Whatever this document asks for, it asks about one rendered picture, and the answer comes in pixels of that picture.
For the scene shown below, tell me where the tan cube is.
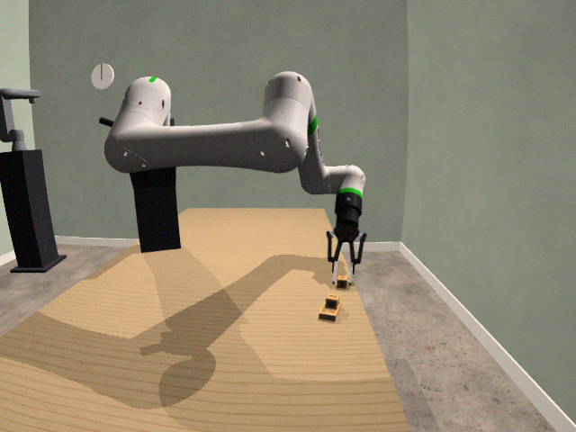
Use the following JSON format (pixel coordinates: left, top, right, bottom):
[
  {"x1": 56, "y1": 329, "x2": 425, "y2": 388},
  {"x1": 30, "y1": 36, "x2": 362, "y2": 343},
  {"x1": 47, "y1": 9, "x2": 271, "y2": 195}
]
[
  {"x1": 337, "y1": 275, "x2": 347, "y2": 289},
  {"x1": 325, "y1": 293, "x2": 339, "y2": 310}
]

